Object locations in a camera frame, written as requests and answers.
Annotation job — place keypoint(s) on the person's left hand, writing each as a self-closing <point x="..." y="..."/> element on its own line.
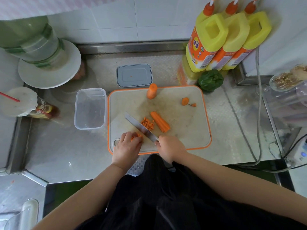
<point x="126" y="152"/>

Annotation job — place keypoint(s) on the person's right hand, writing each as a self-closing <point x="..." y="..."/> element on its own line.
<point x="170" y="148"/>

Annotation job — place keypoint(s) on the person's right fingers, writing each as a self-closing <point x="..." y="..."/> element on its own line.
<point x="158" y="145"/>

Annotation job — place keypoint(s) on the person's left fingers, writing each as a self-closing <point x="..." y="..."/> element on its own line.
<point x="129" y="137"/>

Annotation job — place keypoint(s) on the short carrot strips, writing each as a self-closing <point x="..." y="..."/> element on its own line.
<point x="137" y="136"/>

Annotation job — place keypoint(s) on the steel kitchen knife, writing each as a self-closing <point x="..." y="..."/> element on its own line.
<point x="140" y="126"/>

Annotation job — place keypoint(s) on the person's right forearm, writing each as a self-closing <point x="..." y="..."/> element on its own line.
<point x="239" y="186"/>

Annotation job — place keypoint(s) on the person's left forearm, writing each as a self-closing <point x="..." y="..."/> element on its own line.
<point x="91" y="198"/>

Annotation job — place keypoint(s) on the pile of diced carrot pieces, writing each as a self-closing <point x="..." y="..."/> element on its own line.
<point x="147" y="123"/>

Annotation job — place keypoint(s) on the bundle of long carrot sticks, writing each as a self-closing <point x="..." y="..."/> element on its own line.
<point x="160" y="122"/>

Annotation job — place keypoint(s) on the white orange-rimmed cutting board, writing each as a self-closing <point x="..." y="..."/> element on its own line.
<point x="182" y="126"/>

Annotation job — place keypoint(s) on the clear plastic container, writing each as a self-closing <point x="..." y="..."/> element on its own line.
<point x="90" y="110"/>

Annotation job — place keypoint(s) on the round carrot end slice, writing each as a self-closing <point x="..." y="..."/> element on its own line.
<point x="185" y="101"/>

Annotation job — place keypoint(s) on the thick carrot chunk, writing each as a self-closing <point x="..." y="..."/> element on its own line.
<point x="152" y="91"/>

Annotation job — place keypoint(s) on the black clothing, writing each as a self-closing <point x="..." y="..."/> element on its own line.
<point x="172" y="203"/>

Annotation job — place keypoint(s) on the grey lidded plastic container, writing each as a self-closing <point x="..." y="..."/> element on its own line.
<point x="134" y="75"/>

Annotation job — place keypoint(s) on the green bell pepper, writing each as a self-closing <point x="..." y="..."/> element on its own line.
<point x="210" y="80"/>

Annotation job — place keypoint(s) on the white round dispenser base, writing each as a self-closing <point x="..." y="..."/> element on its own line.
<point x="57" y="74"/>

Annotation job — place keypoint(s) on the yellow detergent bottle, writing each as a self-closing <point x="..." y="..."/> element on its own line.
<point x="257" y="31"/>
<point x="233" y="35"/>
<point x="203" y="43"/>

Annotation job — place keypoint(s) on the plastic drink cup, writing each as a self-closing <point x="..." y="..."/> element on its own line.
<point x="21" y="102"/>

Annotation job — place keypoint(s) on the red straw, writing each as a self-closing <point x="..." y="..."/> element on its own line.
<point x="9" y="96"/>

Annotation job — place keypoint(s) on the clear glass jug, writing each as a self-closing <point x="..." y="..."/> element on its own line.
<point x="24" y="215"/>

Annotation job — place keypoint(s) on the clear blender jar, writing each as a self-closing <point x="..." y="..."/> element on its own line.
<point x="287" y="100"/>

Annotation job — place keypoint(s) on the green water jug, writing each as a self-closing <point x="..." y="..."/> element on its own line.
<point x="31" y="38"/>

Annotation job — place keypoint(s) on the white power strip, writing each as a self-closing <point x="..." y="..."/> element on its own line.
<point x="299" y="153"/>

